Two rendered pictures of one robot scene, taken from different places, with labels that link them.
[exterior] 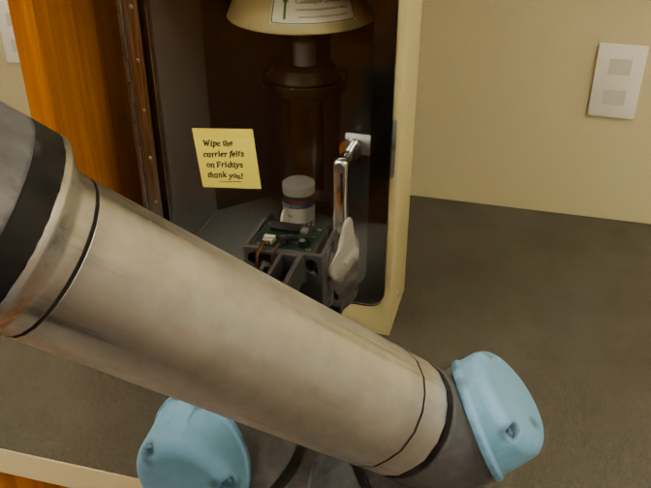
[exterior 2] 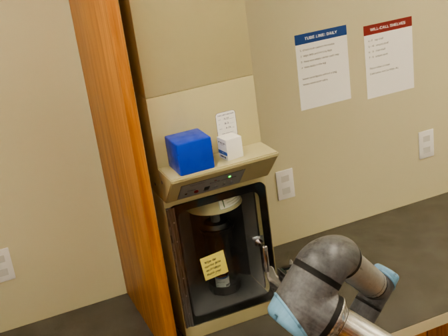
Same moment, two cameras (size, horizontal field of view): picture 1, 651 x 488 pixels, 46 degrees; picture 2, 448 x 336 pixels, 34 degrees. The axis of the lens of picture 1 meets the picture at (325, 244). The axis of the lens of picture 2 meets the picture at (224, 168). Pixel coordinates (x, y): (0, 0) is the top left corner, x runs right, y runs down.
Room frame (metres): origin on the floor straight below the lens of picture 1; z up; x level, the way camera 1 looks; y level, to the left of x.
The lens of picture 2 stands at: (-0.81, 1.19, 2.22)
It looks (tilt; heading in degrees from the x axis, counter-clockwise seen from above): 21 degrees down; 325
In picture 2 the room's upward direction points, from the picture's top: 8 degrees counter-clockwise
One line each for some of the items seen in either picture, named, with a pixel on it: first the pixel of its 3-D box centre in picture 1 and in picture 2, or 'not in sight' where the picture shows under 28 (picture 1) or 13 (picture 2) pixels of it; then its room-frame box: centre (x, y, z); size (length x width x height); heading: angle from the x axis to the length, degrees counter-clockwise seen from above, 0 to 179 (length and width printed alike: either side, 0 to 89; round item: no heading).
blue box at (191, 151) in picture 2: not in sight; (189, 151); (0.80, 0.16, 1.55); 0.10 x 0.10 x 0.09; 75
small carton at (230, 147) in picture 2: not in sight; (230, 146); (0.77, 0.05, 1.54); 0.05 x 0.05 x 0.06; 83
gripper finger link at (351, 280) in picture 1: (329, 288); not in sight; (0.60, 0.00, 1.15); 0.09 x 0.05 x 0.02; 154
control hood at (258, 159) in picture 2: not in sight; (220, 176); (0.78, 0.09, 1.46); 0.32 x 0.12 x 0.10; 75
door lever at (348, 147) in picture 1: (344, 187); (263, 256); (0.77, -0.02, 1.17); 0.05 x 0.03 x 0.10; 165
